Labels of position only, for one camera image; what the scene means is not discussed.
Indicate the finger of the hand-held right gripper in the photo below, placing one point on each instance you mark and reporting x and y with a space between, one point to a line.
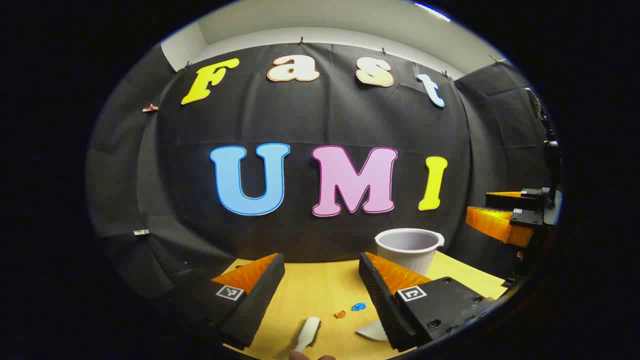
495 224
515 201

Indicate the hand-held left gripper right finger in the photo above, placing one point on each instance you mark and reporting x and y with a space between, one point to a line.
380 300

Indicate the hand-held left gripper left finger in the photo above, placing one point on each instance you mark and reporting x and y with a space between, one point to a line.
255 310

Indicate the blue paper trash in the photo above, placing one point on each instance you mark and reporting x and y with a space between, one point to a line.
358 306

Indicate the white dustpan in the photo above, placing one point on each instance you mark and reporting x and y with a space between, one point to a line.
374 332

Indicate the orange paper trash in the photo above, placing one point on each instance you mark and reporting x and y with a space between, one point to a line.
340 314

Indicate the white garbage bin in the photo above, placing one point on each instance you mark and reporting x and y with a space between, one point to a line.
407 260

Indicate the wooden desktop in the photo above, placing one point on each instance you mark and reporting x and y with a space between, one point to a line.
320 290

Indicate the white cloth clip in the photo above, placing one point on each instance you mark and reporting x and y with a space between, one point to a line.
141 232

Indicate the black backdrop cloth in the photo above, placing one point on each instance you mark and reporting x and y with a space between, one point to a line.
300 125

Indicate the copper cloth clip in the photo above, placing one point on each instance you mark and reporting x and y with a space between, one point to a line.
150 107

